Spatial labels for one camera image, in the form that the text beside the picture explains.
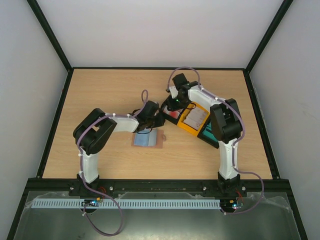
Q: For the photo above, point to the red white cards stack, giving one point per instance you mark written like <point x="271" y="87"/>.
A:
<point x="173" y="114"/>

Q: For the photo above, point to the black card bin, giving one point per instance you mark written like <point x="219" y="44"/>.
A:
<point x="173" y="121"/>

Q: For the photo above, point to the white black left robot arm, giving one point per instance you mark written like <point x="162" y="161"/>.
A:
<point x="92" y="134"/>

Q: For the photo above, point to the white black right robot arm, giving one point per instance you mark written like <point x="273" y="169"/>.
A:
<point x="226" y="124"/>

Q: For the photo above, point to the black mounting rail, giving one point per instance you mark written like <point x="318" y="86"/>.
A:
<point x="113" y="188"/>

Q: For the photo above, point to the yellow card bin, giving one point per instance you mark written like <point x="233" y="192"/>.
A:
<point x="187" y="128"/>

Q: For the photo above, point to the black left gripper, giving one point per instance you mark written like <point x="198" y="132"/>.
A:
<point x="160" y="122"/>

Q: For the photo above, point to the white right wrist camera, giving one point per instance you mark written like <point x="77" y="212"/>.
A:
<point x="173" y="92"/>

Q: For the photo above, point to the white slotted cable duct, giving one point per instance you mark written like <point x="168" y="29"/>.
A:
<point x="63" y="203"/>

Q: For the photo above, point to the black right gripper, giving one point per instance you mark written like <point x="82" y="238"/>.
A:
<point x="169" y="105"/>

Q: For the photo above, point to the teal cards stack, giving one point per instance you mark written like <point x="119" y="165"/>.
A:
<point x="207" y="132"/>

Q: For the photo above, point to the black bin with teal cards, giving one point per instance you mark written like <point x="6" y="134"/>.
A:
<point x="205" y="139"/>

